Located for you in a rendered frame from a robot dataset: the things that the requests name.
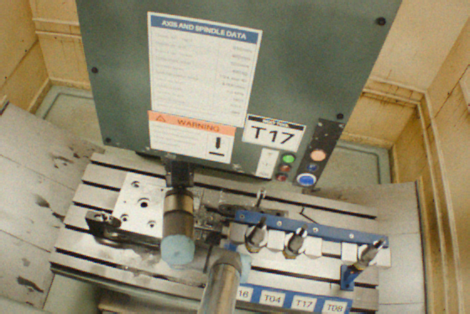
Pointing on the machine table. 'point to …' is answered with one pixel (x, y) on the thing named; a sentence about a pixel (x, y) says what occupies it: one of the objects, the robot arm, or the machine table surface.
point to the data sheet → (201, 67)
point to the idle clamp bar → (248, 211)
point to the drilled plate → (145, 206)
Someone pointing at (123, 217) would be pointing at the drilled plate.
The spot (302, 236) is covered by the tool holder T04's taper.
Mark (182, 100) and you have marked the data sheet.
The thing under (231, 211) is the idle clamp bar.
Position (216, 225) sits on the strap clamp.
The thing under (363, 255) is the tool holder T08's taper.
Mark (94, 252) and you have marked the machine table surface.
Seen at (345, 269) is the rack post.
